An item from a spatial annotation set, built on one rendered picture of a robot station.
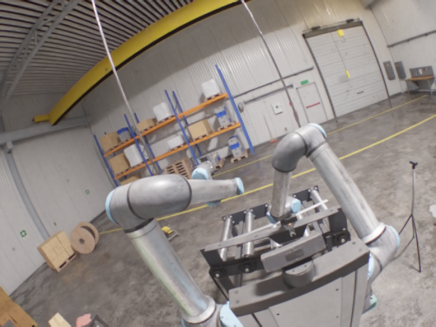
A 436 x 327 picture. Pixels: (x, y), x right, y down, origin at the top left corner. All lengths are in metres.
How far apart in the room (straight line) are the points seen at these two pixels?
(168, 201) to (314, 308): 0.48
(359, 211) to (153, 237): 0.76
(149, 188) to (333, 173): 0.68
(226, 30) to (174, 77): 3.86
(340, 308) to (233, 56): 10.62
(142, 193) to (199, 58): 10.63
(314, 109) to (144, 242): 10.60
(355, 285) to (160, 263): 0.57
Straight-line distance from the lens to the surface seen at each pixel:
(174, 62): 11.43
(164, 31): 7.91
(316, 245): 0.42
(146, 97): 11.92
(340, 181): 0.85
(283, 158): 0.82
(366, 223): 0.88
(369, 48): 13.16
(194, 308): 0.80
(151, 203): 0.52
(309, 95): 10.81
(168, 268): 0.67
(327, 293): 0.53
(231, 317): 0.80
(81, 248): 7.68
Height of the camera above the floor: 2.15
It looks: 12 degrees down
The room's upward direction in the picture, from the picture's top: 24 degrees counter-clockwise
